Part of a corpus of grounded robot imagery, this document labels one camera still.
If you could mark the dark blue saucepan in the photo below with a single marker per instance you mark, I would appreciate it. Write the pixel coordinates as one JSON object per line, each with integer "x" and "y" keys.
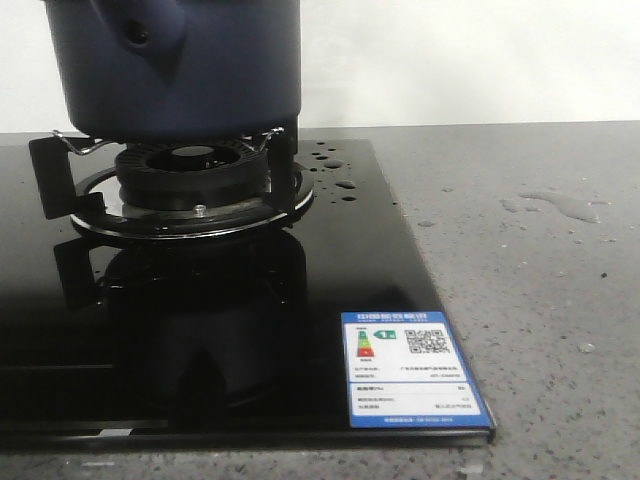
{"x": 165, "y": 71}

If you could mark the black pot support grate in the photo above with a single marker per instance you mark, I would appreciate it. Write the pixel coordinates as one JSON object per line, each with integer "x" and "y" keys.
{"x": 95, "y": 207}

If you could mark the black round gas burner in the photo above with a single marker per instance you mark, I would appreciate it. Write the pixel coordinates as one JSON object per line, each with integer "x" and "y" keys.
{"x": 178, "y": 177}

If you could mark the blue energy label sticker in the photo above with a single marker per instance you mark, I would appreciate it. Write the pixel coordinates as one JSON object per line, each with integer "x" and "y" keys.
{"x": 405, "y": 370}

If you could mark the black glass gas stove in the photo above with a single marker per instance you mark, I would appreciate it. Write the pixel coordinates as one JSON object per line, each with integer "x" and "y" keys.
{"x": 224, "y": 344}

